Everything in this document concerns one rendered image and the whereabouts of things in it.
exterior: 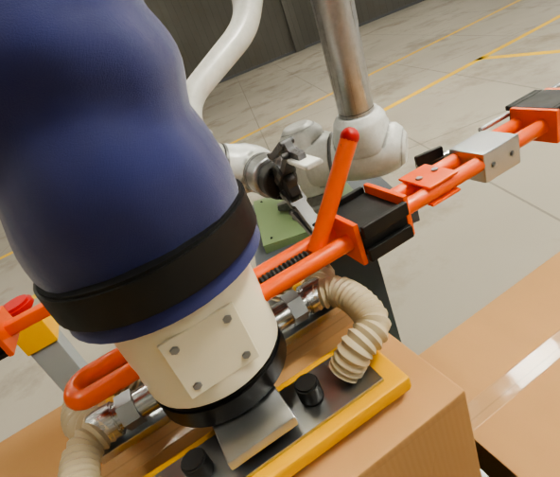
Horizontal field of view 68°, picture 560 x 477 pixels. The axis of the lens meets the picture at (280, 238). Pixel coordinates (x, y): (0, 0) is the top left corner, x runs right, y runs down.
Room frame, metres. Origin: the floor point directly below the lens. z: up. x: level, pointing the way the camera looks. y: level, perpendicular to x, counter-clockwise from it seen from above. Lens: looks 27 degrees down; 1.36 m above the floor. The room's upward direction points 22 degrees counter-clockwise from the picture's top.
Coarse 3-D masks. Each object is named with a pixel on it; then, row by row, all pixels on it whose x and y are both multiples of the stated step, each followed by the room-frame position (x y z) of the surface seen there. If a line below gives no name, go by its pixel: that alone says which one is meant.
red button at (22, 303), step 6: (24, 294) 0.83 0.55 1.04; (12, 300) 0.82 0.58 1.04; (18, 300) 0.81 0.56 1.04; (24, 300) 0.80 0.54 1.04; (30, 300) 0.81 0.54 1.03; (6, 306) 0.81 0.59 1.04; (12, 306) 0.79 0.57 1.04; (18, 306) 0.78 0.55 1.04; (24, 306) 0.79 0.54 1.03; (30, 306) 0.80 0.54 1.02; (12, 312) 0.78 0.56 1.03; (18, 312) 0.78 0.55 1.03
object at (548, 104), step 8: (552, 88) 0.59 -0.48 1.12; (536, 96) 0.59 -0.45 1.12; (544, 96) 0.58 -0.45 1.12; (552, 96) 0.57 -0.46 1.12; (520, 104) 0.58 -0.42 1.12; (528, 104) 0.57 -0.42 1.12; (536, 104) 0.56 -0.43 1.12; (544, 104) 0.55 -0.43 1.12; (552, 104) 0.54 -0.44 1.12; (512, 112) 0.58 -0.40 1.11; (520, 112) 0.57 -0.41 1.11; (528, 112) 0.56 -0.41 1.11; (536, 112) 0.54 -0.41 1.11; (544, 112) 0.53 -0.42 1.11; (552, 112) 0.52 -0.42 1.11; (528, 120) 0.56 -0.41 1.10; (552, 120) 0.52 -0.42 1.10; (552, 128) 0.52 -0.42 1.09; (544, 136) 0.53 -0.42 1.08; (552, 136) 0.52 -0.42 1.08
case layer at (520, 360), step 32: (512, 288) 0.80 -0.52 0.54; (544, 288) 0.76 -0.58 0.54; (480, 320) 0.75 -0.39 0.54; (512, 320) 0.71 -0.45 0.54; (544, 320) 0.67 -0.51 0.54; (448, 352) 0.69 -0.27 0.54; (480, 352) 0.66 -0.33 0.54; (512, 352) 0.63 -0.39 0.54; (544, 352) 0.59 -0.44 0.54; (480, 384) 0.58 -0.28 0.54; (512, 384) 0.55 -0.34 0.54; (544, 384) 0.53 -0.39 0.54; (480, 416) 0.52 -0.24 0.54; (512, 416) 0.49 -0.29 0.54; (544, 416) 0.47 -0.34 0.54; (480, 448) 0.47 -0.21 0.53; (512, 448) 0.44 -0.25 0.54; (544, 448) 0.42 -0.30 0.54
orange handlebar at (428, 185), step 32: (512, 128) 0.56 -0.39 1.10; (544, 128) 0.52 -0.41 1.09; (448, 160) 0.53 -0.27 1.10; (480, 160) 0.49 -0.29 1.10; (416, 192) 0.47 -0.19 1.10; (448, 192) 0.48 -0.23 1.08; (288, 256) 0.45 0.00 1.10; (320, 256) 0.42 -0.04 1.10; (288, 288) 0.41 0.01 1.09; (32, 320) 0.58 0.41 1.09; (96, 384) 0.35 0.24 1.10; (128, 384) 0.35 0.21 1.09
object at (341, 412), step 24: (384, 360) 0.35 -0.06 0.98; (288, 384) 0.37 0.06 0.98; (312, 384) 0.32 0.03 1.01; (336, 384) 0.33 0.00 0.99; (360, 384) 0.32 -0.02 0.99; (384, 384) 0.31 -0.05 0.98; (408, 384) 0.31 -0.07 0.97; (312, 408) 0.32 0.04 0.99; (336, 408) 0.31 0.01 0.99; (360, 408) 0.30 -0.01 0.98; (288, 432) 0.30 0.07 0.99; (312, 432) 0.29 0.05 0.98; (336, 432) 0.28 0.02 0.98; (192, 456) 0.30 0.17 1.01; (216, 456) 0.31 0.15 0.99; (264, 456) 0.28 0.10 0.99; (288, 456) 0.28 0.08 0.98; (312, 456) 0.27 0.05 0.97
